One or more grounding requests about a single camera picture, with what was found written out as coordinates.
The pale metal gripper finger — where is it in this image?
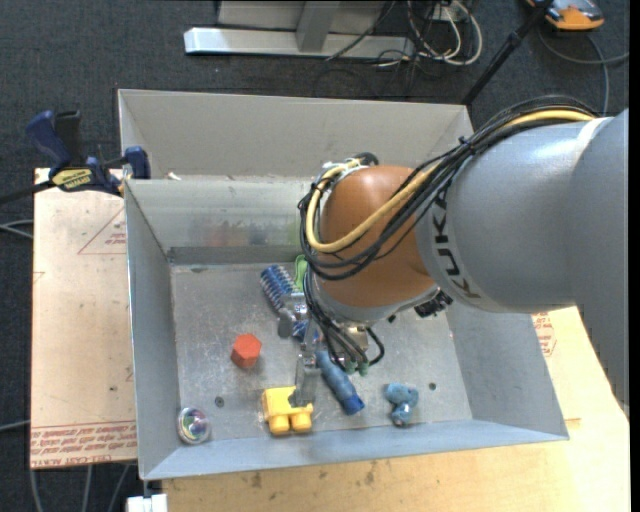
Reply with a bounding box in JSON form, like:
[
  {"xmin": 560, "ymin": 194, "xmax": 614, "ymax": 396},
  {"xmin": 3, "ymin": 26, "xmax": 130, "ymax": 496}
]
[
  {"xmin": 276, "ymin": 299, "xmax": 307, "ymax": 340},
  {"xmin": 293, "ymin": 351, "xmax": 321, "ymax": 407}
]

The blue ribbed plastic toy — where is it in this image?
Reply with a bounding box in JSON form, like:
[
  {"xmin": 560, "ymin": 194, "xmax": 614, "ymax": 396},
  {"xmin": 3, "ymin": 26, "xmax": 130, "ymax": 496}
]
[{"xmin": 258, "ymin": 264, "xmax": 308, "ymax": 344}]

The yellow toy block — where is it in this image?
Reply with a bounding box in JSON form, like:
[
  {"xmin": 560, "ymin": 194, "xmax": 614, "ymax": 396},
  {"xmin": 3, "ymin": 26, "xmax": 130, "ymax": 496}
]
[{"xmin": 260, "ymin": 385, "xmax": 315, "ymax": 437}]

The blue cylindrical marker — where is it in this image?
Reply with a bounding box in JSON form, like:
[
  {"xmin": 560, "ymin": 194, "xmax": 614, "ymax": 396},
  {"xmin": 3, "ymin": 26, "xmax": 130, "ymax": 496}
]
[{"xmin": 314, "ymin": 349, "xmax": 366, "ymax": 416}]

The red hexagonal block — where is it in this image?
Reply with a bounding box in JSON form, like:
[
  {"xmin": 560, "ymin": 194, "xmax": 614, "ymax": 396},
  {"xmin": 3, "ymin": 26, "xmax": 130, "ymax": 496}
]
[{"xmin": 229, "ymin": 333, "xmax": 264, "ymax": 370}]

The grey metal bin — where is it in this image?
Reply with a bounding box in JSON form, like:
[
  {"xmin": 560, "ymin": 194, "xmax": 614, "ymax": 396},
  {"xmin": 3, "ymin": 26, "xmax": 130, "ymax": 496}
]
[{"xmin": 117, "ymin": 88, "xmax": 570, "ymax": 481}]

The blue toy animal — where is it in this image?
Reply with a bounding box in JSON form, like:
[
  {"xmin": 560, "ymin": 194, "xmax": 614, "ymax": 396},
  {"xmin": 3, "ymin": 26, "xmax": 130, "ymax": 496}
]
[{"xmin": 383, "ymin": 382, "xmax": 420, "ymax": 428}]

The clear glass ball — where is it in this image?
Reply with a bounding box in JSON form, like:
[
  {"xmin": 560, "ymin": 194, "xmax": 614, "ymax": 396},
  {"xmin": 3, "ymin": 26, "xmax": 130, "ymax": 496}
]
[{"xmin": 176, "ymin": 406, "xmax": 212, "ymax": 445}]

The brown cardboard board red print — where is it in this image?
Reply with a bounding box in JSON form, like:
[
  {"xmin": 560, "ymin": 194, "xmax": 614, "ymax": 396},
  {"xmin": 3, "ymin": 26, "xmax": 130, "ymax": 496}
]
[{"xmin": 29, "ymin": 167, "xmax": 583, "ymax": 471}]

